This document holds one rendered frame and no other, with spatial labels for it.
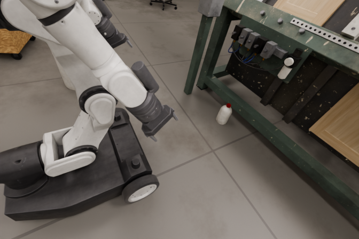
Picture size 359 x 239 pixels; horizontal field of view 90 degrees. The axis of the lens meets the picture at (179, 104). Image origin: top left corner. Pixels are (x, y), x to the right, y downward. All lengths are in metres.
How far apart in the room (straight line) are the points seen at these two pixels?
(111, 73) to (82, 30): 0.09
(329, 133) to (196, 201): 1.02
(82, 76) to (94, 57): 0.31
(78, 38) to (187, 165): 1.09
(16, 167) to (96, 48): 0.74
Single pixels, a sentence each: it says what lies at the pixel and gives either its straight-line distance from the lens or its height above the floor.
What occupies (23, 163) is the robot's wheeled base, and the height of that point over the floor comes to 0.34.
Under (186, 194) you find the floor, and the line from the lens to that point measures 1.23.
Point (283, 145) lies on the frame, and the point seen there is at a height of 0.16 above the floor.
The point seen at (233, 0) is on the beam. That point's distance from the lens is 1.54.
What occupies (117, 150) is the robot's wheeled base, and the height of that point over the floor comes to 0.19.
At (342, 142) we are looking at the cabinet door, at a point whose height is 0.32.
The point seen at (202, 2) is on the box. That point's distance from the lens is 1.42.
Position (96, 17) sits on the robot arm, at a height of 0.82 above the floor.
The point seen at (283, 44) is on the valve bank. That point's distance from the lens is 1.29.
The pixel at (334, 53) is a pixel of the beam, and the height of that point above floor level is 0.83.
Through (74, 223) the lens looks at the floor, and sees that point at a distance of 1.20.
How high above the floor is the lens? 1.13
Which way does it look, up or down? 43 degrees down
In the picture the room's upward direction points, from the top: 13 degrees clockwise
